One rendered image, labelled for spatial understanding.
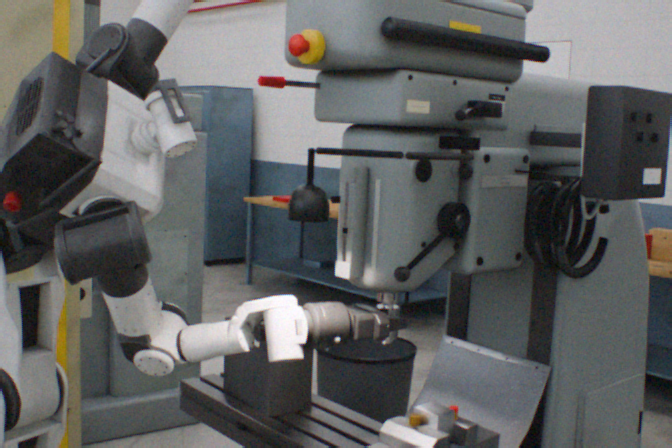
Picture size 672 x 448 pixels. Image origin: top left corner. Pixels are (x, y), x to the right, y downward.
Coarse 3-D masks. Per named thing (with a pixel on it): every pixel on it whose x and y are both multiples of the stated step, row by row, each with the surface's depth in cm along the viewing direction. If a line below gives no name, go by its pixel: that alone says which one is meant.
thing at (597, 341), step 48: (528, 192) 176; (624, 240) 182; (480, 288) 188; (528, 288) 177; (576, 288) 172; (624, 288) 185; (480, 336) 188; (528, 336) 177; (576, 336) 173; (624, 336) 187; (576, 384) 175; (624, 384) 187; (528, 432) 178; (576, 432) 176; (624, 432) 190
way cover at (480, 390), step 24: (456, 360) 191; (480, 360) 186; (504, 360) 181; (528, 360) 177; (432, 384) 192; (456, 384) 188; (480, 384) 183; (504, 384) 179; (528, 384) 175; (480, 408) 180; (504, 408) 176; (528, 408) 172; (504, 432) 173
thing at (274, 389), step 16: (256, 352) 181; (304, 352) 182; (224, 368) 194; (240, 368) 188; (256, 368) 181; (272, 368) 177; (288, 368) 179; (304, 368) 182; (224, 384) 195; (240, 384) 188; (256, 384) 182; (272, 384) 177; (288, 384) 180; (304, 384) 183; (256, 400) 182; (272, 400) 178; (288, 400) 181; (304, 400) 183; (272, 416) 179
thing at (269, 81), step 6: (258, 78) 144; (264, 78) 143; (270, 78) 144; (276, 78) 145; (282, 78) 146; (258, 84) 144; (264, 84) 143; (270, 84) 144; (276, 84) 145; (282, 84) 146; (288, 84) 147; (294, 84) 148; (300, 84) 149; (306, 84) 150; (312, 84) 151; (318, 84) 152
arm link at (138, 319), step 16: (144, 288) 141; (112, 304) 141; (128, 304) 140; (144, 304) 143; (160, 304) 154; (128, 320) 144; (144, 320) 145; (160, 320) 151; (128, 336) 147; (144, 336) 147; (128, 352) 150; (144, 352) 148; (160, 352) 149; (144, 368) 151; (160, 368) 151
